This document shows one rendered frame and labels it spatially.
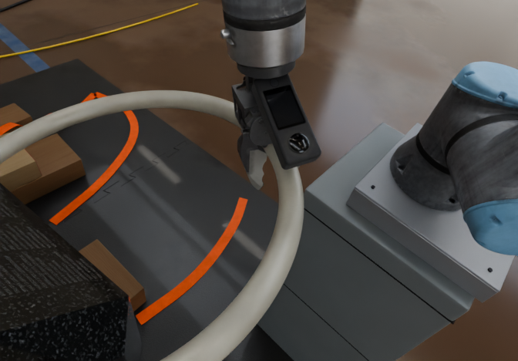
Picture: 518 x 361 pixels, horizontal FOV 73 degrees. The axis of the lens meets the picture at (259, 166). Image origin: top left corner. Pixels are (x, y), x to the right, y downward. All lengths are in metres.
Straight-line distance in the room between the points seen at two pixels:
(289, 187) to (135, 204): 1.45
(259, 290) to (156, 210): 1.47
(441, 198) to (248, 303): 0.56
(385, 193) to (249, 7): 0.54
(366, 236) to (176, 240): 1.07
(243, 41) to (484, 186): 0.41
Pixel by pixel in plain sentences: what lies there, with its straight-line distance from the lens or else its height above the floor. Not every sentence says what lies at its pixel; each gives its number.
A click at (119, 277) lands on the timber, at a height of 0.13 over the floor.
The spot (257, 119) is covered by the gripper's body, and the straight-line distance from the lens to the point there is 0.45.
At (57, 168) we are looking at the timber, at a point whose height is 0.13.
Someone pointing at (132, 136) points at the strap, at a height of 0.02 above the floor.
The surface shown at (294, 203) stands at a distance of 0.40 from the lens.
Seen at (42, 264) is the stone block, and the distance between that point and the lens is 0.90.
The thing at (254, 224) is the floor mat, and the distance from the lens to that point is 1.76.
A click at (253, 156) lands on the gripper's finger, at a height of 1.11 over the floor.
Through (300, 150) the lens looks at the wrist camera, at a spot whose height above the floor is 1.19.
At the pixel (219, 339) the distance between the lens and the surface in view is 0.33.
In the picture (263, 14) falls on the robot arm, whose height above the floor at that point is 1.31.
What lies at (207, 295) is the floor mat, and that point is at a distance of 1.57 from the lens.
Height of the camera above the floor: 1.45
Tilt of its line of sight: 46 degrees down
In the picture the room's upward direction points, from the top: 12 degrees clockwise
